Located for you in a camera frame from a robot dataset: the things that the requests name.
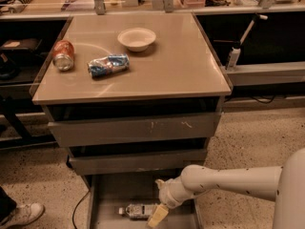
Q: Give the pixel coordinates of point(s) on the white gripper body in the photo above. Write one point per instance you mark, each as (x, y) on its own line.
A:
(167, 192)

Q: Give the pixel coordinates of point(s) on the clear plastic water bottle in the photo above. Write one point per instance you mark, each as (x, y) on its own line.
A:
(137, 211)

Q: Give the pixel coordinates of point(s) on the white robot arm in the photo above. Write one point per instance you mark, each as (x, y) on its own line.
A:
(285, 185)

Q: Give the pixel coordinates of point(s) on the middle grey drawer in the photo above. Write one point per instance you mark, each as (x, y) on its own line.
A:
(137, 156)

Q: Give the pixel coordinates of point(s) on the grey drawer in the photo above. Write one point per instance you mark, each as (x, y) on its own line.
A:
(87, 124)
(137, 156)
(110, 192)

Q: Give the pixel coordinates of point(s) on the bottom grey drawer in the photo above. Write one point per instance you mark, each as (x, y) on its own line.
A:
(110, 192)

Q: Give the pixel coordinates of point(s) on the grey drawer cabinet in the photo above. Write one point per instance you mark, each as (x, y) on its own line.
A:
(179, 64)

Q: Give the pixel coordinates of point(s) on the top grey drawer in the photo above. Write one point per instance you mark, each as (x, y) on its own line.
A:
(87, 124)

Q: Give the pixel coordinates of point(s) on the crushed blue can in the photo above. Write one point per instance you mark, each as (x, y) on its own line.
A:
(107, 65)

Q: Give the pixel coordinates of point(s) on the white sneaker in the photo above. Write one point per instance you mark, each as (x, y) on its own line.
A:
(22, 215)

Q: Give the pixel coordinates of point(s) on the white paper bowl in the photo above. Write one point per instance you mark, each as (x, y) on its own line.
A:
(136, 39)

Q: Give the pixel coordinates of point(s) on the white glue tube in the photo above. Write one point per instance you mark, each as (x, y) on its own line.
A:
(232, 58)

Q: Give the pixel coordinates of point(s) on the orange soda can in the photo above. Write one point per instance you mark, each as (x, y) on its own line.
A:
(63, 55)

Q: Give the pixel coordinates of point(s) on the black tray on shelf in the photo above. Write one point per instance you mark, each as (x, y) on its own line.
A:
(29, 44)

